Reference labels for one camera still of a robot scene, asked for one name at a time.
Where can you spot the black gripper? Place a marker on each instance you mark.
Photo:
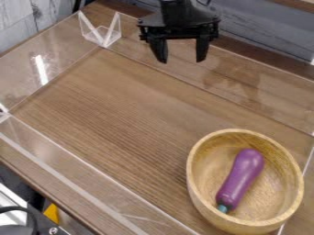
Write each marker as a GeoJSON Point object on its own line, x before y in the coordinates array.
{"type": "Point", "coordinates": [180, 19]}

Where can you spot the purple toy eggplant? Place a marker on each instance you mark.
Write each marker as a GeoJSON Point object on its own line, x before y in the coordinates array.
{"type": "Point", "coordinates": [245, 168]}

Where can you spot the brown wooden bowl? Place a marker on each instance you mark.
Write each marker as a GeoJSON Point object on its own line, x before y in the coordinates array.
{"type": "Point", "coordinates": [272, 197]}

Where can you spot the black device with yellow label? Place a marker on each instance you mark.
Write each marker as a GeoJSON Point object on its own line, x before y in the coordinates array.
{"type": "Point", "coordinates": [46, 220]}

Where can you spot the clear acrylic corner bracket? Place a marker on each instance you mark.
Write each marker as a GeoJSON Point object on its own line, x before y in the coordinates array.
{"type": "Point", "coordinates": [104, 36]}

